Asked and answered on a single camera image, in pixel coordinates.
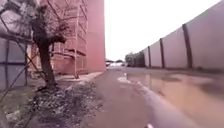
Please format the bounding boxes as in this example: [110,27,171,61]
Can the grey panel wall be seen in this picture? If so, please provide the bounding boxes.
[142,0,224,71]

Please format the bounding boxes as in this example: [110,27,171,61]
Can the pale concrete slab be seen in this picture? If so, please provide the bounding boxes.
[55,71,104,84]

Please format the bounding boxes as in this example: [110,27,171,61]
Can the bare pruned tree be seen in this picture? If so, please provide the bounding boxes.
[0,0,78,90]

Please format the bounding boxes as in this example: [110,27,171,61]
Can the dark green bushes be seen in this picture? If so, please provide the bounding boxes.
[124,50,146,68]

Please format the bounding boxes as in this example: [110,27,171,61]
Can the gravel and dirt strip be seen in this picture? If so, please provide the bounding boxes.
[0,74,105,128]

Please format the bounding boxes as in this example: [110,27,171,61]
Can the muddy water puddle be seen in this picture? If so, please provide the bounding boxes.
[117,71,224,128]

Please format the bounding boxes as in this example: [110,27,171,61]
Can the wet brown asphalt road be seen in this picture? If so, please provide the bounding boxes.
[75,66,224,128]

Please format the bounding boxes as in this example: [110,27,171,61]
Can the red brick building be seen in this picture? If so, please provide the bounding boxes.
[29,0,107,76]

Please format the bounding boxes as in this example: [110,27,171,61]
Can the grey metal fence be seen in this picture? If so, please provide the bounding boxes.
[0,0,44,101]

